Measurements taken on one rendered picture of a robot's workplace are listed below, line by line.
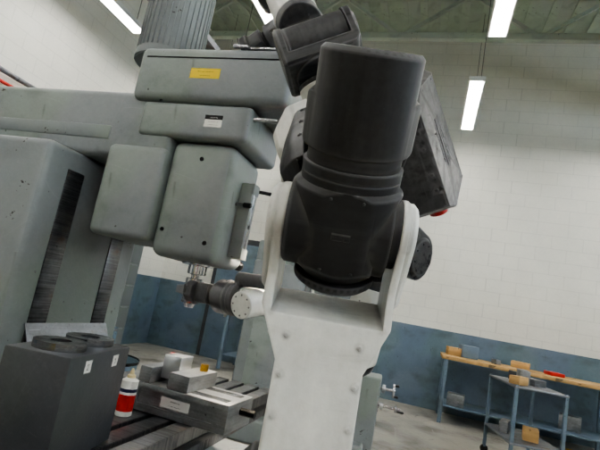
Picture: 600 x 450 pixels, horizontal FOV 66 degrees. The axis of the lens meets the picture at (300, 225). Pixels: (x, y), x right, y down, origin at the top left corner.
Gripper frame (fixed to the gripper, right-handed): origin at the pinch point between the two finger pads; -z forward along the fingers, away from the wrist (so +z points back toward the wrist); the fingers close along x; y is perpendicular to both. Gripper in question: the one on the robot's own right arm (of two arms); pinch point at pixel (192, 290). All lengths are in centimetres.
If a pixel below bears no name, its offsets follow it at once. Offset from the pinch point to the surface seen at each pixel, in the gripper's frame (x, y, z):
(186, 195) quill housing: 10.2, -24.1, 1.3
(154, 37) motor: 17, -71, -20
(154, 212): 13.2, -18.4, -6.2
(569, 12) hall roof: -615, -497, 31
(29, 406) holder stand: 47, 22, 18
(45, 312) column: 20.5, 12.3, -32.1
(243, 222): -1.7, -20.2, 12.1
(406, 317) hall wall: -630, -9, -165
